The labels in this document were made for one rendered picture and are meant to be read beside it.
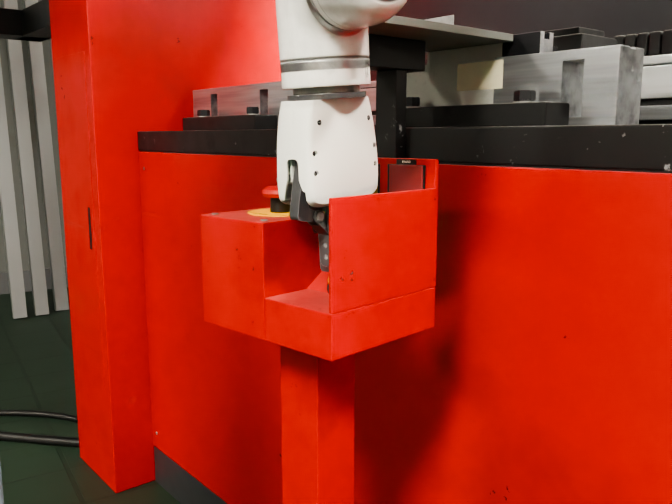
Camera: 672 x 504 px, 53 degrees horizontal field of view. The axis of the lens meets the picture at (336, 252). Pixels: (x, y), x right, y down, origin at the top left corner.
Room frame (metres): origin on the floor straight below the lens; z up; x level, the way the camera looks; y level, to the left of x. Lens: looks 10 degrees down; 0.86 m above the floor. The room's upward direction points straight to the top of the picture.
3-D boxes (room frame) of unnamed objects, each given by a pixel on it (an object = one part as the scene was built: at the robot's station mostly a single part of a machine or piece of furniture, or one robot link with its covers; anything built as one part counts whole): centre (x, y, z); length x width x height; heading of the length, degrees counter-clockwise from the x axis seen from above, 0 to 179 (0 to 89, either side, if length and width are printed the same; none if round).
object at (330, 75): (0.66, 0.01, 0.92); 0.09 x 0.08 x 0.03; 136
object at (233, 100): (1.46, 0.16, 0.92); 0.50 x 0.06 x 0.10; 40
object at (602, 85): (0.99, -0.23, 0.92); 0.39 x 0.06 x 0.10; 40
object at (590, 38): (1.13, -0.33, 1.01); 0.26 x 0.12 x 0.05; 130
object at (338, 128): (0.66, 0.01, 0.86); 0.10 x 0.07 x 0.11; 136
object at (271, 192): (0.74, 0.06, 0.79); 0.04 x 0.04 x 0.04
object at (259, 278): (0.72, 0.02, 0.75); 0.20 x 0.16 x 0.18; 46
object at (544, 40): (1.01, -0.22, 0.98); 0.20 x 0.03 x 0.03; 40
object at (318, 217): (0.65, 0.01, 0.76); 0.03 x 0.03 x 0.07; 46
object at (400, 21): (0.94, -0.08, 1.00); 0.26 x 0.18 x 0.01; 130
